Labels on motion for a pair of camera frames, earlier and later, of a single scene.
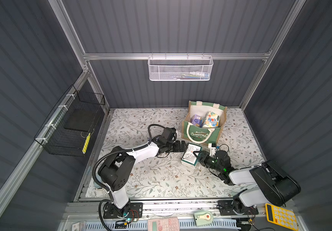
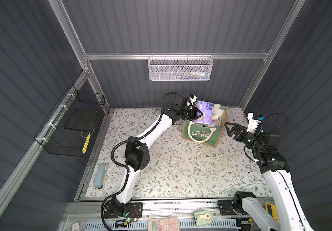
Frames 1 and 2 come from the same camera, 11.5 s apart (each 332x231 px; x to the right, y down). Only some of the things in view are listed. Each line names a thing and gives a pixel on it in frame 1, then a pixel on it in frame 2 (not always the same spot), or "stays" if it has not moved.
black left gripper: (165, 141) to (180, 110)
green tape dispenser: (203, 217) stays
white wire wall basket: (180, 68) stays
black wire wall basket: (67, 128) stays
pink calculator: (164, 224) stays
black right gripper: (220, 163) to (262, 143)
